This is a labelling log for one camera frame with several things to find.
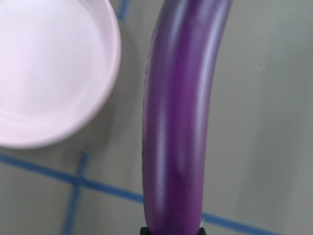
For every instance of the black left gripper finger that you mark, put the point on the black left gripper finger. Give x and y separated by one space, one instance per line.
144 231

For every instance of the purple eggplant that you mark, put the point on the purple eggplant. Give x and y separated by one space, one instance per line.
178 82

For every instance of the brown paper table mat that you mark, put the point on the brown paper table mat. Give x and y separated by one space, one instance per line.
259 163

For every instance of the pink plate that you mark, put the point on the pink plate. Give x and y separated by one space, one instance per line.
59 61

